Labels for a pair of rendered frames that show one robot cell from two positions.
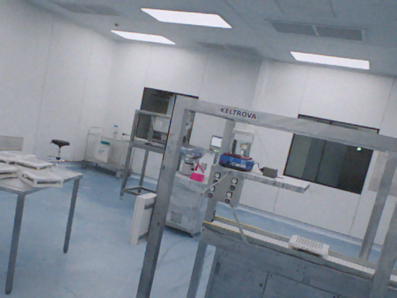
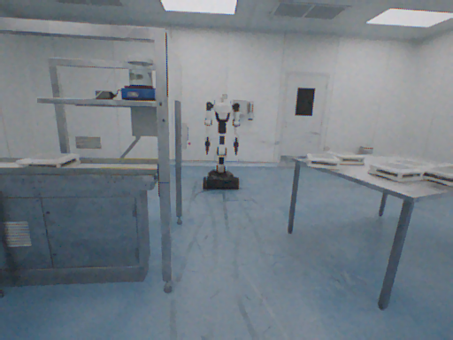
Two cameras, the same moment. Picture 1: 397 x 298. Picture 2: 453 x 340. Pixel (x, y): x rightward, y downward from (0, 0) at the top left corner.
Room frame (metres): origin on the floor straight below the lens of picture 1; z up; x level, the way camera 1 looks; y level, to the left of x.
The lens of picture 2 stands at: (4.36, -0.67, 1.25)
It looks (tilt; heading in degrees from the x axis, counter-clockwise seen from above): 14 degrees down; 151
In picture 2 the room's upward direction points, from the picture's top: 2 degrees clockwise
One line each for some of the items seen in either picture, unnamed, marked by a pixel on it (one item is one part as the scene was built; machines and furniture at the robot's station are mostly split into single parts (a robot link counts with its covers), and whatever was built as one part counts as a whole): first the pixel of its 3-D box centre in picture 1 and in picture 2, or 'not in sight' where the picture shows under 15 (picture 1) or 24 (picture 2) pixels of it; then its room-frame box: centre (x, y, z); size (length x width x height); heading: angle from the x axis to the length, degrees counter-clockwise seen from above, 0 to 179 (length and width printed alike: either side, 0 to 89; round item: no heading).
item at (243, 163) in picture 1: (236, 161); (142, 94); (2.76, -0.41, 1.33); 0.21 x 0.20 x 0.09; 158
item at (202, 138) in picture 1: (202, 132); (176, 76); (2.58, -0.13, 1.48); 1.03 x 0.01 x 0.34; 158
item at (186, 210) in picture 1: (186, 203); not in sight; (5.53, -0.28, 0.38); 0.63 x 0.57 x 0.76; 65
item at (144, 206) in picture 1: (144, 218); (184, 135); (2.09, 0.10, 0.98); 0.17 x 0.06 x 0.26; 158
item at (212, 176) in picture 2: not in sight; (220, 173); (1.04, 1.09, 0.19); 0.64 x 0.52 x 0.33; 154
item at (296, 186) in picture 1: (261, 176); (111, 104); (2.74, -0.60, 1.26); 0.62 x 0.38 x 0.04; 68
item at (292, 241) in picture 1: (308, 245); (50, 158); (2.57, -0.98, 0.90); 0.25 x 0.24 x 0.02; 158
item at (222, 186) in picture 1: (225, 186); (149, 121); (2.69, -0.36, 1.15); 0.22 x 0.11 x 0.20; 68
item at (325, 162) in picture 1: (328, 153); not in sight; (7.23, -2.65, 1.43); 1.38 x 0.01 x 1.16; 65
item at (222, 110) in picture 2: not in sight; (222, 111); (1.02, 1.10, 1.23); 0.34 x 0.30 x 0.36; 64
